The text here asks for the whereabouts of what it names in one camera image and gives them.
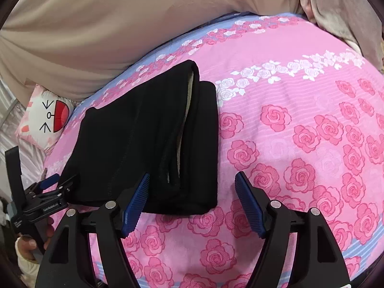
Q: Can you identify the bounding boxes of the black pants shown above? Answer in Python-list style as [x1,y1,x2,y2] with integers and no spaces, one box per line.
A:
[60,60,219,216]

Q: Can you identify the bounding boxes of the person's left hand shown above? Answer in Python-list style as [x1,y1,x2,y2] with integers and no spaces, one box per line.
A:
[16,217,55,262]

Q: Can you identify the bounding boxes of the cartoon face pillow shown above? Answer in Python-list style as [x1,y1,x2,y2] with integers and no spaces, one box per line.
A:
[16,84,76,153]

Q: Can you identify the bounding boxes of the silver satin curtain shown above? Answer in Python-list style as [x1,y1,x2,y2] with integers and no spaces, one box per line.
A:
[0,80,45,201]

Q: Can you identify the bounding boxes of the pink rose bed sheet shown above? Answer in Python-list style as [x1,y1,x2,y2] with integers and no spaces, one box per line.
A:
[45,14,383,287]

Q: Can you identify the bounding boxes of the floral grey blanket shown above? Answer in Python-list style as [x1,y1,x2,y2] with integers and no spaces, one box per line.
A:
[300,0,383,72]

